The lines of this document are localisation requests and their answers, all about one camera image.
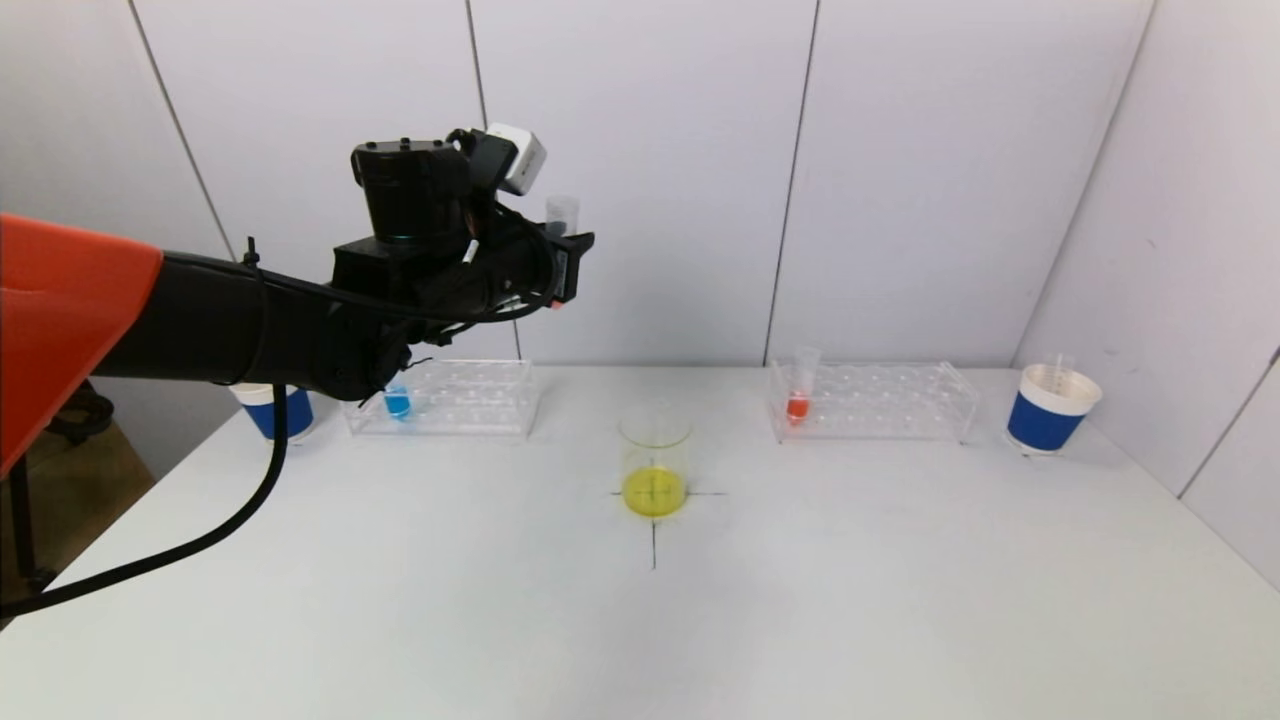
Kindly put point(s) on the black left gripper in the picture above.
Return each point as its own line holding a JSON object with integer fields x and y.
{"x": 573, "y": 268}

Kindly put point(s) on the test tube with red pigment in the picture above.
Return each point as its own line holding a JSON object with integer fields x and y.
{"x": 797, "y": 407}
{"x": 563, "y": 212}

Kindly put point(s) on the test tube with yellow pigment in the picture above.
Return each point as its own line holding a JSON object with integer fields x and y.
{"x": 1061, "y": 368}

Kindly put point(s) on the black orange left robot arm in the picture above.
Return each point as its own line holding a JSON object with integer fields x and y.
{"x": 200, "y": 320}

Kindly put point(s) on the clear acrylic test tube rack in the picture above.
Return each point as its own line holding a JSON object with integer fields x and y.
{"x": 880, "y": 410}
{"x": 470, "y": 410}

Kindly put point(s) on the test tube with blue pigment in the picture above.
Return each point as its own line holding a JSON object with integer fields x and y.
{"x": 398, "y": 404}

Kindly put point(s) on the clear glass beaker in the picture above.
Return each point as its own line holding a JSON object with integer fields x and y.
{"x": 655, "y": 490}

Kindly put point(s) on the blue white paper cup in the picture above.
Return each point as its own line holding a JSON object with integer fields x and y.
{"x": 297, "y": 415}
{"x": 1045, "y": 425}

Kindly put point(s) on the black metal stand leg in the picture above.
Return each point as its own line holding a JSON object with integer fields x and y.
{"x": 20, "y": 520}

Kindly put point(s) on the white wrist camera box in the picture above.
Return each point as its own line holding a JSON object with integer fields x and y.
{"x": 522, "y": 158}

